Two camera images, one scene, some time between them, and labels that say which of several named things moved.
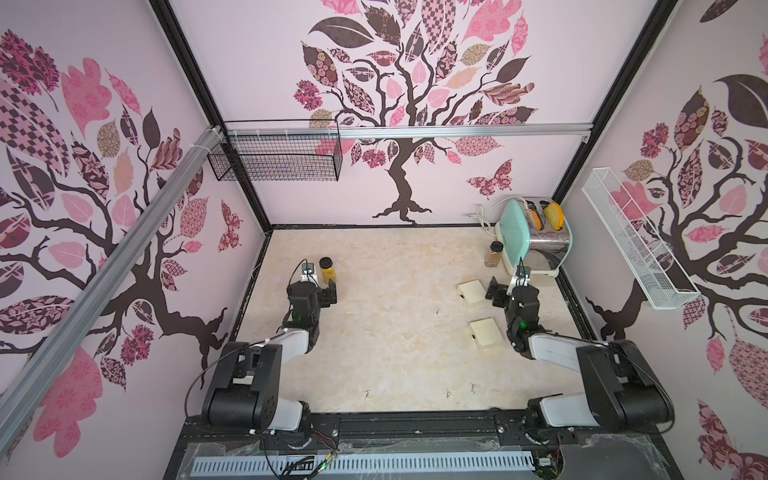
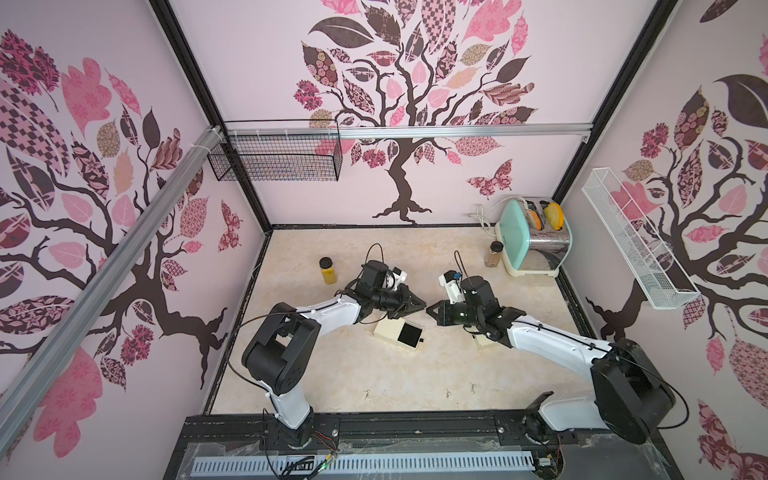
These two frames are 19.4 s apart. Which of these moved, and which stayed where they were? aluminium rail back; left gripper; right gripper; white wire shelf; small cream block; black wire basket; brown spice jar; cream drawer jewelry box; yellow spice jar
Moved: right gripper; left gripper; cream drawer jewelry box; small cream block
Stayed: brown spice jar; white wire shelf; aluminium rail back; black wire basket; yellow spice jar
